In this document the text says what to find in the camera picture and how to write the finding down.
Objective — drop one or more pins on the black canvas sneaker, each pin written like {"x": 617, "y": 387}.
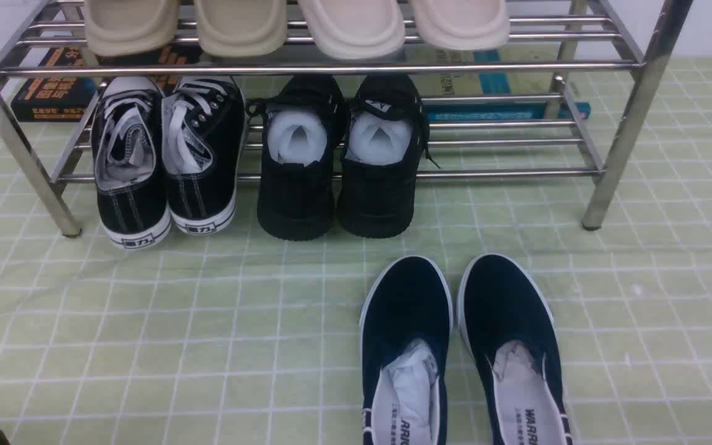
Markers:
{"x": 204, "y": 127}
{"x": 126, "y": 141}

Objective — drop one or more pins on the navy slip-on shoe left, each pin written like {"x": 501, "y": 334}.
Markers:
{"x": 405, "y": 326}

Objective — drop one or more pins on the navy slip-on shoe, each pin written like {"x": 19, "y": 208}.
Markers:
{"x": 405, "y": 326}
{"x": 508, "y": 329}

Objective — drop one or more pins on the navy slip-on shoe right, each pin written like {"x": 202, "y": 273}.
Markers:
{"x": 508, "y": 329}

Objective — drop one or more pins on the steel shoe rack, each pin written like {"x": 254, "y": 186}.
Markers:
{"x": 50, "y": 43}

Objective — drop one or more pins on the black mesh sneaker right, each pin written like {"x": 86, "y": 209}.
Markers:
{"x": 386, "y": 138}

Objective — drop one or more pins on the black mesh sneaker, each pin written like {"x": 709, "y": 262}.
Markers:
{"x": 386, "y": 138}
{"x": 302, "y": 126}

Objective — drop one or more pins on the black mesh sneaker left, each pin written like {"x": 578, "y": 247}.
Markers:
{"x": 302, "y": 126}

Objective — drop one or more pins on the cream slipper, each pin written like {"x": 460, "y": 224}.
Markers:
{"x": 351, "y": 30}
{"x": 462, "y": 25}

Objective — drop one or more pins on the blue and tan book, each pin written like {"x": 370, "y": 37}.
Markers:
{"x": 492, "y": 93}

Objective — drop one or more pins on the cream slipper far right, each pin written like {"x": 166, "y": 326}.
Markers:
{"x": 462, "y": 25}

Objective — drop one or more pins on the tan slipper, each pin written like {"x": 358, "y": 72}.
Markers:
{"x": 119, "y": 28}
{"x": 241, "y": 29}

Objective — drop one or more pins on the tan slipper far left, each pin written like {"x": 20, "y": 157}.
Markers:
{"x": 119, "y": 28}

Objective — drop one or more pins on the black book orange text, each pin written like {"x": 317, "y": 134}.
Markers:
{"x": 66, "y": 99}

